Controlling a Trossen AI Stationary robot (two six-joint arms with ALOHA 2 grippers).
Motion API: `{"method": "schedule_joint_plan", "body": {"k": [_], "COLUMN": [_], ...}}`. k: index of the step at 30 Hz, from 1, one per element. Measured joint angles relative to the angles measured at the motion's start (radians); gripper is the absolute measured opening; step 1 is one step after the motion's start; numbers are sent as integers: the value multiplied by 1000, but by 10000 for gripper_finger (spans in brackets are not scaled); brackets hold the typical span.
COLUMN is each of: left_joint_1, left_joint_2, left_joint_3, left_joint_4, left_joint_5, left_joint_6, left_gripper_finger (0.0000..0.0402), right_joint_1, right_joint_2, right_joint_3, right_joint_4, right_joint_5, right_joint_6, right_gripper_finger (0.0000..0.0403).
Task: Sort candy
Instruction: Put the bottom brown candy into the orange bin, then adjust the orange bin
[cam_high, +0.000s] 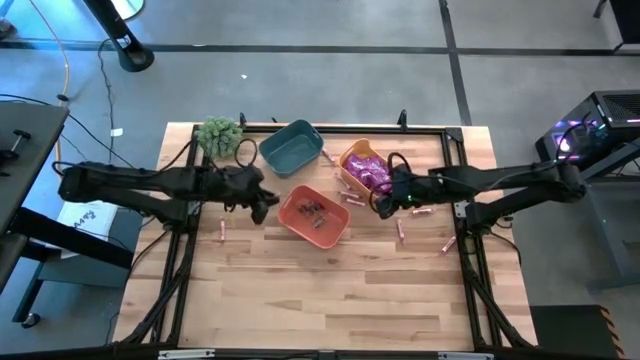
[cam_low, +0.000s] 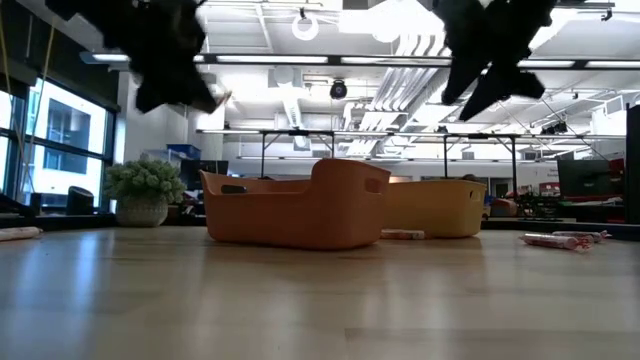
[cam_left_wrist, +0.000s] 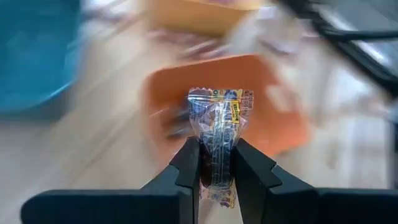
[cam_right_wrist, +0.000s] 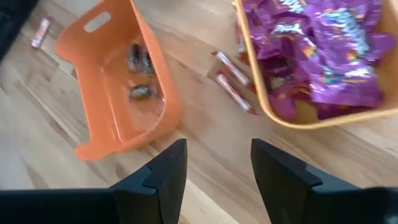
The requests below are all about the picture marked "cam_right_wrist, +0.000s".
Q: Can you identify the purple Skittles candy pack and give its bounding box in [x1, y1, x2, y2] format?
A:
[260, 55, 309, 91]
[266, 83, 315, 123]
[243, 0, 312, 60]
[302, 0, 396, 109]

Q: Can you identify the pink white Smarties roll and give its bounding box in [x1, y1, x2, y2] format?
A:
[212, 50, 253, 88]
[215, 73, 258, 116]
[30, 17, 52, 49]

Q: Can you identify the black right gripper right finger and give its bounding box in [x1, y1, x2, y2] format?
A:
[251, 138, 398, 224]

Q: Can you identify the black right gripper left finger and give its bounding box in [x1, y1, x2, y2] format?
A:
[0, 139, 188, 224]

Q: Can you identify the small dark candy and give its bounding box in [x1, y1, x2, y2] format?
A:
[126, 42, 155, 76]
[128, 84, 159, 101]

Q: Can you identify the orange plastic bin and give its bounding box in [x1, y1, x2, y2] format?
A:
[55, 0, 184, 162]

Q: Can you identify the yellow plastic bin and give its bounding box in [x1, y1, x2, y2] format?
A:
[234, 0, 398, 131]

